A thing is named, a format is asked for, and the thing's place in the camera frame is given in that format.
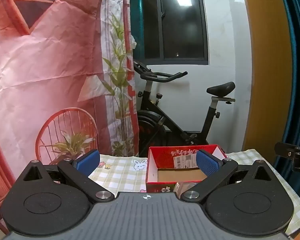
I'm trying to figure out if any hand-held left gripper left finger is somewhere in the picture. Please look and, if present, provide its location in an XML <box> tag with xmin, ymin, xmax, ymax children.
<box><xmin>15</xmin><ymin>149</ymin><xmax>115</xmax><ymax>203</ymax></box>

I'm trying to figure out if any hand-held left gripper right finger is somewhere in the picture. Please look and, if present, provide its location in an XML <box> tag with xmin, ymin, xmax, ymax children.
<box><xmin>180</xmin><ymin>149</ymin><xmax>282</xmax><ymax>203</ymax></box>

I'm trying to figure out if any red strawberry print box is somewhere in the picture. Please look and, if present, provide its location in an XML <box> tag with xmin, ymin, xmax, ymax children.
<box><xmin>145</xmin><ymin>144</ymin><xmax>227</xmax><ymax>193</ymax></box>

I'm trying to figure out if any green checked tablecloth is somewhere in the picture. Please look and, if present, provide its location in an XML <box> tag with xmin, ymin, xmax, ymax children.
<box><xmin>89</xmin><ymin>149</ymin><xmax>300</xmax><ymax>240</ymax></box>

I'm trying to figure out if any black exercise bike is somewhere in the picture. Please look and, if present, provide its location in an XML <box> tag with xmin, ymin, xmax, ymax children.
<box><xmin>133</xmin><ymin>60</ymin><xmax>236</xmax><ymax>158</ymax></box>

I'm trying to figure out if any brown wooden panel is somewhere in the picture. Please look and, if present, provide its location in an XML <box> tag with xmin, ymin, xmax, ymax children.
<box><xmin>239</xmin><ymin>0</ymin><xmax>294</xmax><ymax>165</ymax></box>

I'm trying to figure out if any pink printed backdrop cloth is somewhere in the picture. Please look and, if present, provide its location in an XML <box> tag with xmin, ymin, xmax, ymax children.
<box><xmin>0</xmin><ymin>0</ymin><xmax>140</xmax><ymax>233</ymax></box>

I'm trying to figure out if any dark framed window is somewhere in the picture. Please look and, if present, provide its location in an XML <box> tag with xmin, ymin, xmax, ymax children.
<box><xmin>140</xmin><ymin>0</ymin><xmax>209</xmax><ymax>65</ymax></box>

